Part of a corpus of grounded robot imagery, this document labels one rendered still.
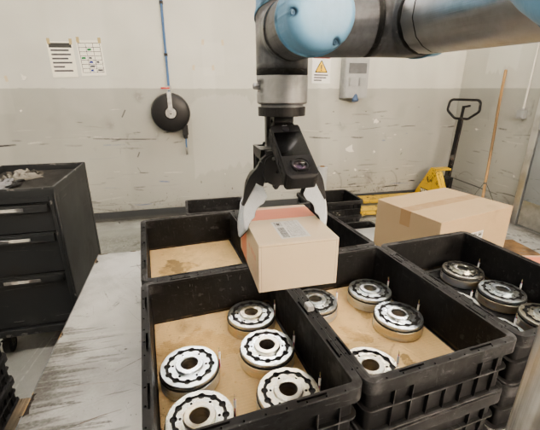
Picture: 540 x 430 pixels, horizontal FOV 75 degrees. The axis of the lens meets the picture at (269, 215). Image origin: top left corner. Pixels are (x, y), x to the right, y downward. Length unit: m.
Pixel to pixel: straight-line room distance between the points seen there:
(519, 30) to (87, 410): 0.90
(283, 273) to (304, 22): 0.32
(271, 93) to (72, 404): 0.74
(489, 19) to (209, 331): 0.70
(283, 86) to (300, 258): 0.24
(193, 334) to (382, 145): 3.93
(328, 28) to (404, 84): 4.16
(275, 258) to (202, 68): 3.39
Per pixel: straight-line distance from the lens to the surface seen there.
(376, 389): 0.58
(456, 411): 0.75
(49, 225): 1.98
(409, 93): 4.60
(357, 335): 0.81
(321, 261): 0.53
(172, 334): 0.82
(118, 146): 3.88
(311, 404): 0.53
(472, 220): 1.44
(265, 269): 0.50
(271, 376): 0.66
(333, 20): 0.41
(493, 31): 0.37
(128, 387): 0.92
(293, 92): 0.52
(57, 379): 1.01
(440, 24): 0.40
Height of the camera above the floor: 1.32
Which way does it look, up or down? 20 degrees down
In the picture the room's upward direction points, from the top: straight up
